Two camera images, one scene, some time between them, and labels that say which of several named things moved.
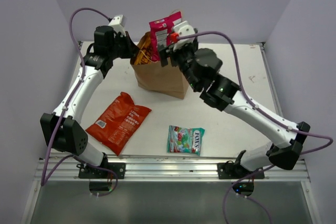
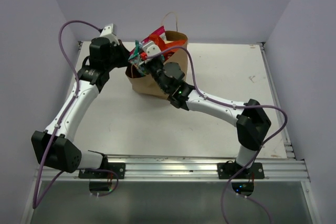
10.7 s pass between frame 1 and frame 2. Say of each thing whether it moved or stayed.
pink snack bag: moved
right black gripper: moved
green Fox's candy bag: moved
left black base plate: stayed
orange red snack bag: moved
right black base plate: stayed
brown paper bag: moved
